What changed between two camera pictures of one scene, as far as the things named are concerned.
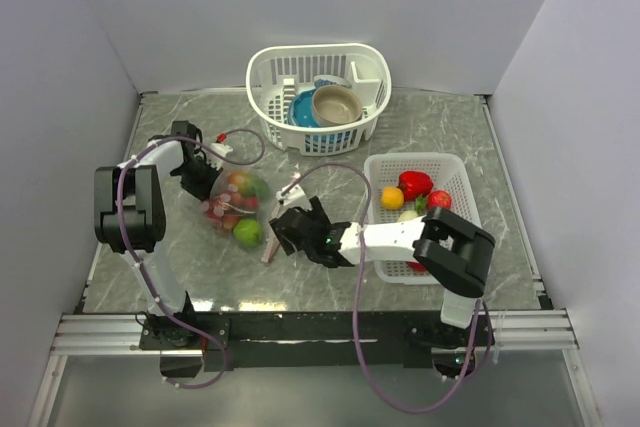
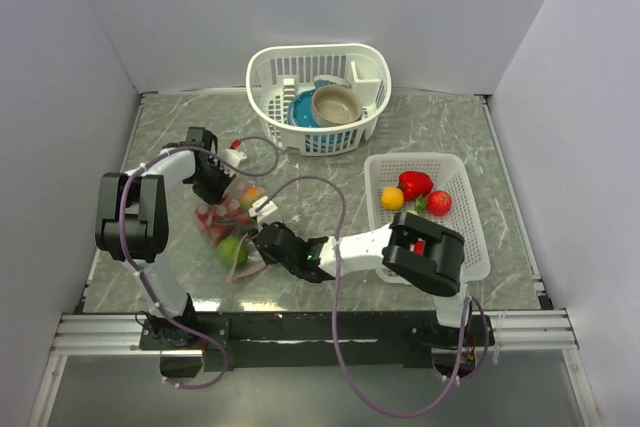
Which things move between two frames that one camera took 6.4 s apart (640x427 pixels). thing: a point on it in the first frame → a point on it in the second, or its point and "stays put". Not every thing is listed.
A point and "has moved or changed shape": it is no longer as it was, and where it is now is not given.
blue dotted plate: [300, 110] stays put
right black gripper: [317, 213] → [267, 259]
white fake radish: [420, 205] stays put
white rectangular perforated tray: [448, 173] stays put
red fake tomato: [439, 199] stays put
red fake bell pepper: [414, 184] stays put
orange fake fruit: [392, 198] stays put
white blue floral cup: [327, 80] stays put
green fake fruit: [247, 232] → [228, 249]
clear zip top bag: [240, 207] has moved or changed shape
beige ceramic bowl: [335, 105] stays put
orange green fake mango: [250, 185] → [250, 195]
